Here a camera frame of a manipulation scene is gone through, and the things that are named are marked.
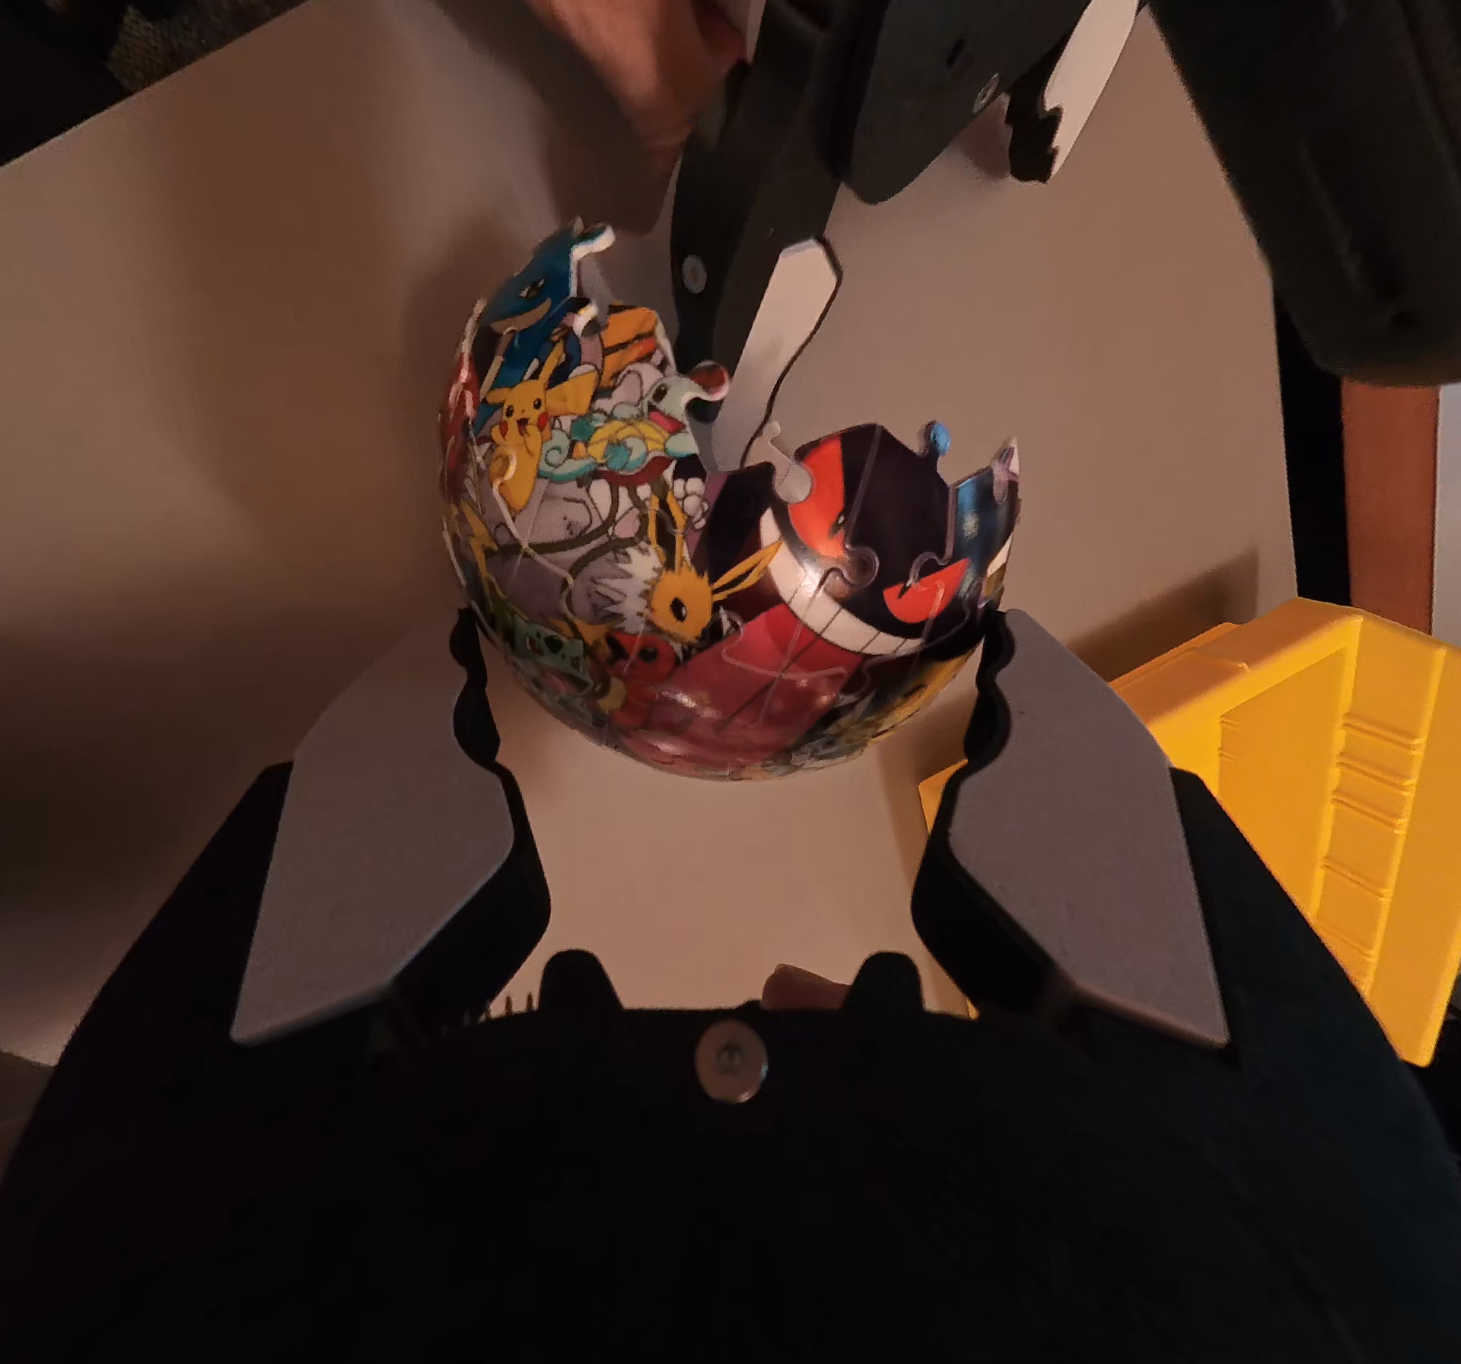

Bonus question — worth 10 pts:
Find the yellow plastic bin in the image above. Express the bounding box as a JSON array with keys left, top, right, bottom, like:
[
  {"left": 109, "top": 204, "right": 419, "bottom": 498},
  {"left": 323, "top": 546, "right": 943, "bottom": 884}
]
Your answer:
[{"left": 919, "top": 600, "right": 1461, "bottom": 1069}]

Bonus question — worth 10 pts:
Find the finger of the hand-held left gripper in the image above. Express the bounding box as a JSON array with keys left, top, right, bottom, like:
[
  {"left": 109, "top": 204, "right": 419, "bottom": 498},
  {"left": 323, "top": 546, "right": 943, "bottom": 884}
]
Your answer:
[
  {"left": 1004, "top": 0, "right": 1148, "bottom": 187},
  {"left": 710, "top": 238, "right": 846, "bottom": 467}
]

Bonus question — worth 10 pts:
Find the brown wooden post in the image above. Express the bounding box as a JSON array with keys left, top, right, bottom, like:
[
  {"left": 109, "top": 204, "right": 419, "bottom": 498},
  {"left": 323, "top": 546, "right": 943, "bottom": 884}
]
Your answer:
[{"left": 1340, "top": 377, "right": 1442, "bottom": 638}]

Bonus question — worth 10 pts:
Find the person's right hand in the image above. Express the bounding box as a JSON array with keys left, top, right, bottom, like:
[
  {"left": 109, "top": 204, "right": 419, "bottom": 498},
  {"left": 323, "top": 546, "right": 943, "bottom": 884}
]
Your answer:
[{"left": 762, "top": 963, "right": 853, "bottom": 1012}]

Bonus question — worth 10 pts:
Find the colourful cartoon puzzle ball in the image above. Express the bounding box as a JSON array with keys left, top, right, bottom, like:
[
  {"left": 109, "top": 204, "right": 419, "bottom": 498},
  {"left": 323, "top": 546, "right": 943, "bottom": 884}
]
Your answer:
[{"left": 440, "top": 222, "right": 1020, "bottom": 781}]

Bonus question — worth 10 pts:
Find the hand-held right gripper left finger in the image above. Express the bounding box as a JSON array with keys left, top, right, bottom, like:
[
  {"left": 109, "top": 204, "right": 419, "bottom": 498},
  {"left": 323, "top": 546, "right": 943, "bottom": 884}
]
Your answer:
[{"left": 231, "top": 606, "right": 552, "bottom": 1047}]

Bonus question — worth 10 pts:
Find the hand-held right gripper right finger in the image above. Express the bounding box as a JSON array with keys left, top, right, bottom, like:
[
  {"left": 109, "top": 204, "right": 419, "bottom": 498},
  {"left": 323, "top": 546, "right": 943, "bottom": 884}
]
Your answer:
[{"left": 911, "top": 607, "right": 1232, "bottom": 1050}]

